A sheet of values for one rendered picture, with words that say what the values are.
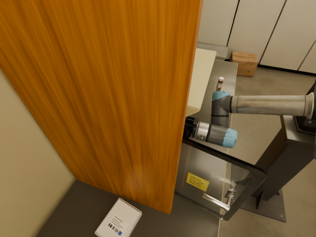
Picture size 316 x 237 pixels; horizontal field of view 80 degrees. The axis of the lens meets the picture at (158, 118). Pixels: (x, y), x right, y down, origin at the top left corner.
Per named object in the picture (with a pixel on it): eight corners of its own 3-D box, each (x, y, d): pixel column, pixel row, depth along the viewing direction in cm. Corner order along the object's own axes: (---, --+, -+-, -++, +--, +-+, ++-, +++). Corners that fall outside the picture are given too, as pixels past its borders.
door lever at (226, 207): (205, 185, 66) (207, 182, 64) (233, 199, 63) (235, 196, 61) (200, 199, 62) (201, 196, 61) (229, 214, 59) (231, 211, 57)
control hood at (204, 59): (155, 125, 56) (155, 99, 48) (183, 69, 77) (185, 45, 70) (194, 135, 53) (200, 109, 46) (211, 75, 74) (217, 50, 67)
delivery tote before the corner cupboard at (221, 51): (187, 68, 341) (189, 51, 317) (192, 58, 368) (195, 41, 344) (220, 75, 325) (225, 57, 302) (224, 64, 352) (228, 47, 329)
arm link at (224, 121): (227, 115, 88) (230, 117, 78) (226, 139, 89) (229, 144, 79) (210, 115, 90) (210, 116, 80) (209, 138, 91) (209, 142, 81)
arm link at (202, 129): (206, 131, 81) (203, 146, 76) (196, 129, 82) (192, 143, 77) (210, 119, 76) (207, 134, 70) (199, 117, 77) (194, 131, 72)
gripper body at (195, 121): (171, 108, 79) (200, 114, 76) (170, 122, 85) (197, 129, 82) (166, 121, 74) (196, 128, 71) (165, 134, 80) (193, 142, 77)
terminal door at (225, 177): (161, 185, 86) (162, 128, 57) (227, 220, 76) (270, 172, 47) (160, 186, 86) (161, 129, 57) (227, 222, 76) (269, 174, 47)
